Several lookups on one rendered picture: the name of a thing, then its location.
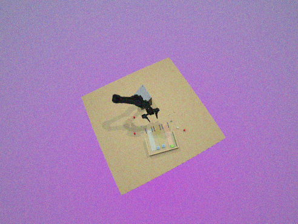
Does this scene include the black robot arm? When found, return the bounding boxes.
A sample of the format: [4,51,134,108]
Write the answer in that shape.
[112,94,156,115]

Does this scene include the pale grey flat strip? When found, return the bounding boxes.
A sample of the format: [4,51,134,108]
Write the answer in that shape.
[147,129,153,137]

